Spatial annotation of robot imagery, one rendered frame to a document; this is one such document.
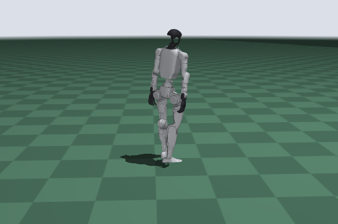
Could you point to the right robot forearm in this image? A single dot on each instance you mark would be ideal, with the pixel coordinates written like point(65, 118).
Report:
point(184, 84)

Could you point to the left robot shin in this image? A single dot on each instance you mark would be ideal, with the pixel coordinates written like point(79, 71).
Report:
point(162, 135)

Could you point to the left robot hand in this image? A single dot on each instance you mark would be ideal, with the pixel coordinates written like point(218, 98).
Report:
point(151, 98)

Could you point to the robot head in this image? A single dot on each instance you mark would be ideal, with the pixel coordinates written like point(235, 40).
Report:
point(174, 33)

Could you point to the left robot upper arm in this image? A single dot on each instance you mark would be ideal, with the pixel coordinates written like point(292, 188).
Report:
point(156, 62)

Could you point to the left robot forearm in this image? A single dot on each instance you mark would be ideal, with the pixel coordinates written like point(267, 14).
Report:
point(154, 81)

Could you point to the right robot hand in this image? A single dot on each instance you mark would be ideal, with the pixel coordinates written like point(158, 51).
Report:
point(183, 104)

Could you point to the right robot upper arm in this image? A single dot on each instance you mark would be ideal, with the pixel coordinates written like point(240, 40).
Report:
point(183, 58)

